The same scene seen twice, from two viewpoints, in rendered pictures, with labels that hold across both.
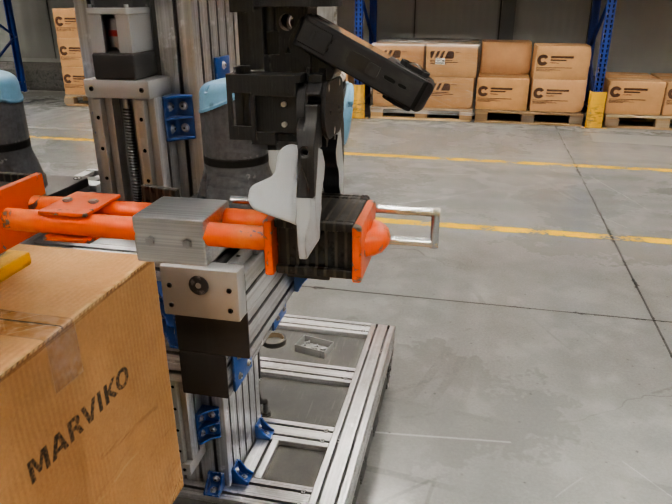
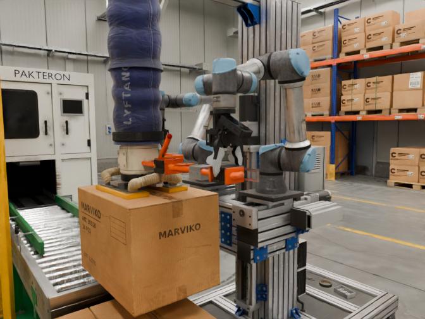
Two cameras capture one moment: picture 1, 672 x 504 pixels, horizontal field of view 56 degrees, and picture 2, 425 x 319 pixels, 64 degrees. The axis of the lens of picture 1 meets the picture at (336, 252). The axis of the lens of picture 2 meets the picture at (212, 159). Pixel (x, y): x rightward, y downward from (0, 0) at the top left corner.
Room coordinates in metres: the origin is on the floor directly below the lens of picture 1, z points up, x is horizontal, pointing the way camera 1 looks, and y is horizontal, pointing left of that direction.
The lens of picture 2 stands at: (-0.33, -0.61, 1.35)
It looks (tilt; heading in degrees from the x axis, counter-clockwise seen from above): 5 degrees down; 39
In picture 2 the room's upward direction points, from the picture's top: straight up
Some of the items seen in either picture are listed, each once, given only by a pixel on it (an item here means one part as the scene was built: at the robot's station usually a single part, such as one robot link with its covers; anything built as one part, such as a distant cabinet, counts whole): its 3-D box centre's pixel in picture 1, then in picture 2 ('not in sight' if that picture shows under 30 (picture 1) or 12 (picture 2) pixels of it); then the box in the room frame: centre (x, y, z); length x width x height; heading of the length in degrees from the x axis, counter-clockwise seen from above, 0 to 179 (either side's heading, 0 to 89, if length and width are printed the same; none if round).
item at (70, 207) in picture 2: not in sight; (83, 211); (1.30, 2.19, 0.60); 1.60 x 0.10 x 0.09; 76
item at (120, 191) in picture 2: not in sight; (120, 187); (0.56, 0.62, 1.09); 0.34 x 0.10 x 0.05; 77
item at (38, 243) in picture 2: not in sight; (15, 221); (0.78, 2.32, 0.60); 1.60 x 0.10 x 0.09; 76
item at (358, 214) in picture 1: (321, 236); (226, 174); (0.52, 0.01, 1.20); 0.08 x 0.07 x 0.05; 77
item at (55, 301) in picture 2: not in sight; (123, 281); (0.68, 0.77, 0.58); 0.70 x 0.03 x 0.06; 166
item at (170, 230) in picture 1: (184, 229); (202, 171); (0.56, 0.14, 1.20); 0.07 x 0.07 x 0.04; 77
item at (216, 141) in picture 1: (237, 114); (272, 157); (1.12, 0.17, 1.20); 0.13 x 0.12 x 0.14; 92
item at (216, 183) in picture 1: (237, 179); (271, 181); (1.12, 0.18, 1.09); 0.15 x 0.15 x 0.10
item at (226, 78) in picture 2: not in sight; (224, 77); (0.54, 0.03, 1.50); 0.09 x 0.08 x 0.11; 2
